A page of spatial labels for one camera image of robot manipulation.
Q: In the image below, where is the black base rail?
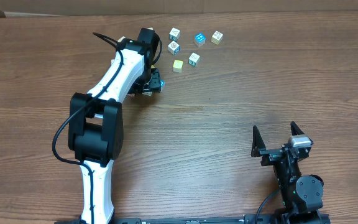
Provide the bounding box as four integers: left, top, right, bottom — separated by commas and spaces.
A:
54, 213, 331, 224

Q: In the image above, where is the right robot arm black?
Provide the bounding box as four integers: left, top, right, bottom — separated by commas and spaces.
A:
251, 121, 329, 223

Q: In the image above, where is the blue P block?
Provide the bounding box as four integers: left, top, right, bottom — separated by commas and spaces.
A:
160, 80, 165, 91

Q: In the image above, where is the cream block teal side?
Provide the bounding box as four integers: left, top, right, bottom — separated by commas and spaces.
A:
188, 53, 200, 67
169, 27, 180, 42

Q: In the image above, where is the blue top block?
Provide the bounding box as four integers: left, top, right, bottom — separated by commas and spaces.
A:
194, 33, 206, 47

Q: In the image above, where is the cream block teal side lower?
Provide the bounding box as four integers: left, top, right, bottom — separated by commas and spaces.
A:
188, 53, 200, 67

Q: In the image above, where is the cream block blue side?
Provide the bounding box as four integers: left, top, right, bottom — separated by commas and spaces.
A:
168, 41, 180, 55

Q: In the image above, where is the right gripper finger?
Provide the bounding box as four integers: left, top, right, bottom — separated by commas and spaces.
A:
251, 125, 266, 157
290, 121, 304, 136

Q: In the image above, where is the cardboard wall panel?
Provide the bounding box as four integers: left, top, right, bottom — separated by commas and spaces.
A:
0, 0, 358, 17

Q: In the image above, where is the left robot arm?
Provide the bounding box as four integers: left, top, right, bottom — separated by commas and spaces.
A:
64, 28, 164, 223

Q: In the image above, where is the cream block yellow side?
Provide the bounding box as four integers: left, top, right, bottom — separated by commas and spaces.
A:
211, 31, 223, 45

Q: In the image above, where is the yellow block right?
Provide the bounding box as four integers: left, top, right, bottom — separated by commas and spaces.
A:
173, 60, 183, 73

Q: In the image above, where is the cream block teal side top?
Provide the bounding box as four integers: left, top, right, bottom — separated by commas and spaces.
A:
169, 27, 180, 42

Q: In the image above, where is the block with red side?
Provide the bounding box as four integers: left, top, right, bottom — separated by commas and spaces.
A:
117, 36, 126, 42

